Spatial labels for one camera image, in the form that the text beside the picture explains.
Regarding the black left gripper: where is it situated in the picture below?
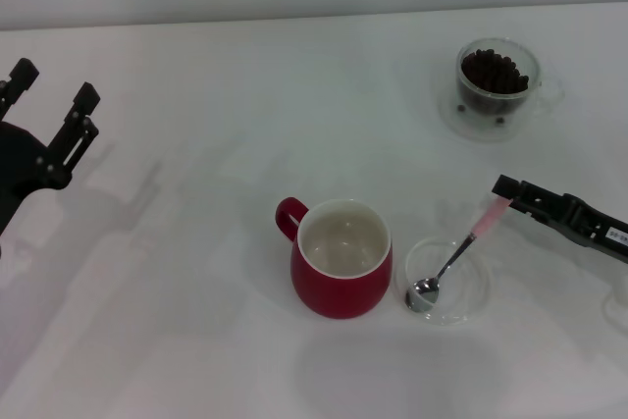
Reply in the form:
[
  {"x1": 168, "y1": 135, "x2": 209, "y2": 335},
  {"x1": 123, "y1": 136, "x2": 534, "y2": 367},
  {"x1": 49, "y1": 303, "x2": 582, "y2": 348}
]
[{"x1": 0, "y1": 58, "x2": 102, "y2": 238}]

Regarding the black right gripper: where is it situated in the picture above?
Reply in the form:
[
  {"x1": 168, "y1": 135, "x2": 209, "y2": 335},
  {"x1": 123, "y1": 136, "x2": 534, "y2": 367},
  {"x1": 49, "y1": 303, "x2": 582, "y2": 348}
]
[{"x1": 492, "y1": 174, "x2": 628, "y2": 263}]

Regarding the pink handled metal spoon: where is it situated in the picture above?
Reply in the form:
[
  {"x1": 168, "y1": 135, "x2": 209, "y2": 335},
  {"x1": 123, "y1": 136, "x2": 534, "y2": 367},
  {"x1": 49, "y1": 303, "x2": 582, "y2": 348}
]
[{"x1": 404, "y1": 195, "x2": 511, "y2": 313}]

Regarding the red ceramic mug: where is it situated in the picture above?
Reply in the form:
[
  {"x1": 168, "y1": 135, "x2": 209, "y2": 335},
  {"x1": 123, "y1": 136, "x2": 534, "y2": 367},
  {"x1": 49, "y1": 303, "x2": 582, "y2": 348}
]
[{"x1": 274, "y1": 196, "x2": 394, "y2": 321}]

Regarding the coffee beans pile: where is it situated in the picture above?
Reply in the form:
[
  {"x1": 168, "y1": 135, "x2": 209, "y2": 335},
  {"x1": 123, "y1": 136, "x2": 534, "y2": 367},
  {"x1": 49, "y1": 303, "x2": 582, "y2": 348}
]
[{"x1": 458, "y1": 47, "x2": 531, "y2": 116}]

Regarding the clear glass cup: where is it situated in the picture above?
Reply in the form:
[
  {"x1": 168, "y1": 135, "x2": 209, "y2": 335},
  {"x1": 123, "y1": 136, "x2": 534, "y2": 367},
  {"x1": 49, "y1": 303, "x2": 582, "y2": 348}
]
[{"x1": 455, "y1": 35, "x2": 565, "y2": 119}]

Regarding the clear glass saucer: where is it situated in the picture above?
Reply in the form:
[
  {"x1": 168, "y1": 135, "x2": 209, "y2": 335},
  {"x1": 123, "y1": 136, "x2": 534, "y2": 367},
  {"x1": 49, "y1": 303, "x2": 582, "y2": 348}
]
[{"x1": 438, "y1": 79, "x2": 546, "y2": 141}]

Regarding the small clear glass dish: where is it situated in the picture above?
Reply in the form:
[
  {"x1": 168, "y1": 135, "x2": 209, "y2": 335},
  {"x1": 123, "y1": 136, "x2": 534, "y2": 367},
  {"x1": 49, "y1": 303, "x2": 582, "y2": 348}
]
[{"x1": 392, "y1": 236, "x2": 492, "y2": 327}]

